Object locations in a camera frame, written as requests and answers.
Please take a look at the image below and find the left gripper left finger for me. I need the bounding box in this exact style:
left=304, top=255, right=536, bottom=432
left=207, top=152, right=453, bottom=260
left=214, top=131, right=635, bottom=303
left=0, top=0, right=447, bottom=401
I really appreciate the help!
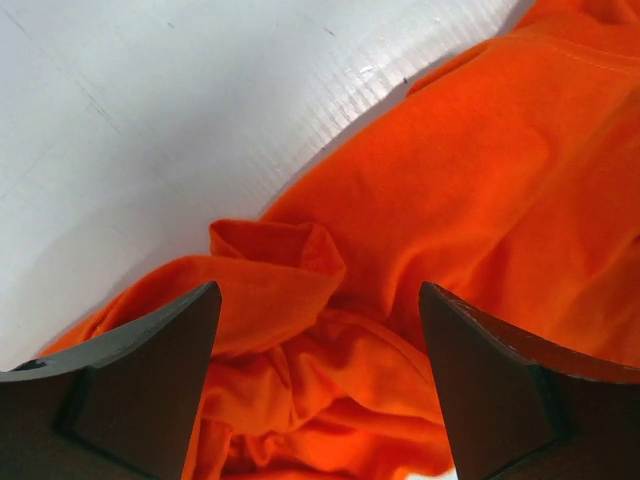
left=1, top=282, right=221, bottom=479

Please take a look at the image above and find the orange t shirt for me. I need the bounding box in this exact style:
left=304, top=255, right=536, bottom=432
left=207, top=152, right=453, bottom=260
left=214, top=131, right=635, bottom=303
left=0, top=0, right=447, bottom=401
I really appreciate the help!
left=50, top=1, right=639, bottom=479

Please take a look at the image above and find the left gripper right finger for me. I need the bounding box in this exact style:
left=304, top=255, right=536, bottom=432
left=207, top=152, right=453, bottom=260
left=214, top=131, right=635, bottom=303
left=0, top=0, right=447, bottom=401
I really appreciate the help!
left=419, top=283, right=639, bottom=479

